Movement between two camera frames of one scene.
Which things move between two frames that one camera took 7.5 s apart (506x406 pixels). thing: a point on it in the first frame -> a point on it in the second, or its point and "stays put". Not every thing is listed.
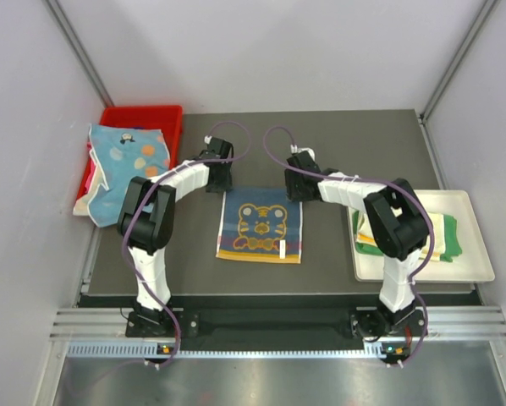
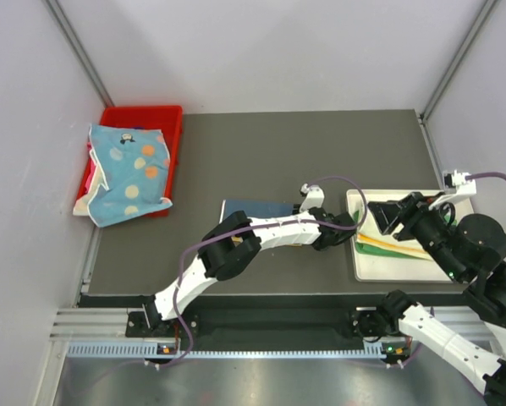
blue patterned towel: [123, 153] stays put
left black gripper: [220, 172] -> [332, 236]
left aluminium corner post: [60, 17] stays put
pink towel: [92, 165] stays put
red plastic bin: [167, 118] stays put
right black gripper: [293, 194] -> [407, 211]
